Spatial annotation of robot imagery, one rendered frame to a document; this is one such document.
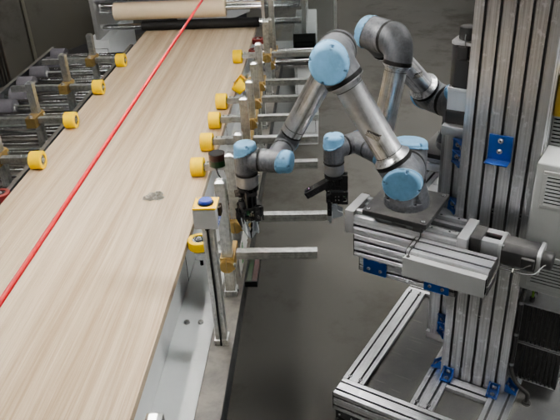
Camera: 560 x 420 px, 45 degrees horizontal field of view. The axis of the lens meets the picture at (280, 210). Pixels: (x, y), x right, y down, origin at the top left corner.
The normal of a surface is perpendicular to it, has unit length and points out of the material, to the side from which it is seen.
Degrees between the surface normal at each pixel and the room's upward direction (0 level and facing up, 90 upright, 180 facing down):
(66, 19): 90
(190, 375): 0
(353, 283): 0
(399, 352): 0
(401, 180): 96
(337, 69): 84
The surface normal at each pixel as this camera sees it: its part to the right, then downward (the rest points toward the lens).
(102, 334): -0.05, -0.87
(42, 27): 0.85, 0.22
